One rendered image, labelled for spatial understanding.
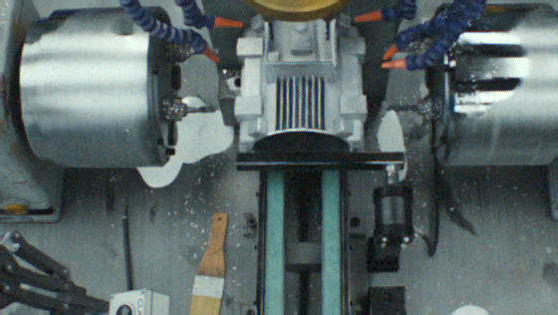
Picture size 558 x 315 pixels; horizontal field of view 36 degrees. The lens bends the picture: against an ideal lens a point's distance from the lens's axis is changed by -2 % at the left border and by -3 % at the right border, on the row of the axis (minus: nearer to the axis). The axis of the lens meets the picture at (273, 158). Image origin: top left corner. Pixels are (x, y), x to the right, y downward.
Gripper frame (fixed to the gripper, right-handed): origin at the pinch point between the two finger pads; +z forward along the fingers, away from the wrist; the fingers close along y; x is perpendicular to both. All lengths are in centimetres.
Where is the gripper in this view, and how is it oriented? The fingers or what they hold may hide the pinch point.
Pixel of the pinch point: (83, 303)
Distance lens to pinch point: 117.4
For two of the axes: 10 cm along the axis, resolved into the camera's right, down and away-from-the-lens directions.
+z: 5.8, 3.2, 7.5
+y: 0.1, -9.2, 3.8
